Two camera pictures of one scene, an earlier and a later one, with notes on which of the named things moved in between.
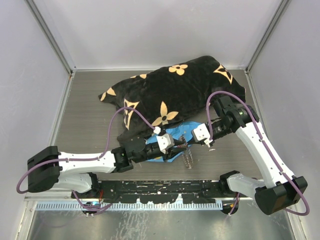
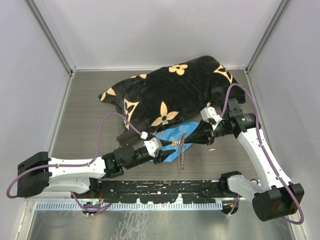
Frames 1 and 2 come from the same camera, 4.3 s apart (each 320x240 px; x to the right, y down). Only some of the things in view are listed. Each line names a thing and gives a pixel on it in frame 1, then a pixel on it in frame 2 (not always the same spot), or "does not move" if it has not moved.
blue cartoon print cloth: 183,130 does not move
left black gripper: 172,152 → 161,155
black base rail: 191,191 does not move
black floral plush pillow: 175,94 does not move
